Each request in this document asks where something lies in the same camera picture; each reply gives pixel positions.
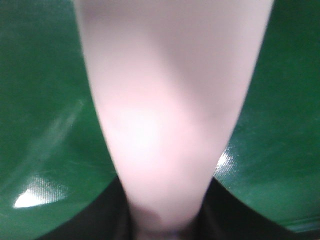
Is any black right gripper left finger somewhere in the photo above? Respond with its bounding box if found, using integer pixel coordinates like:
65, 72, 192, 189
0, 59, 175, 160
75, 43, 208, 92
39, 177, 134, 240

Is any beige hand brush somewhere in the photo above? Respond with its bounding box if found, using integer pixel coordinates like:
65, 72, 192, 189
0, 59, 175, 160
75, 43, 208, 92
74, 0, 274, 240

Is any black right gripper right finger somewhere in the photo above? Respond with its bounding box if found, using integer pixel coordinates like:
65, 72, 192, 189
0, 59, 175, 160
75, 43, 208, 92
194, 176, 301, 240

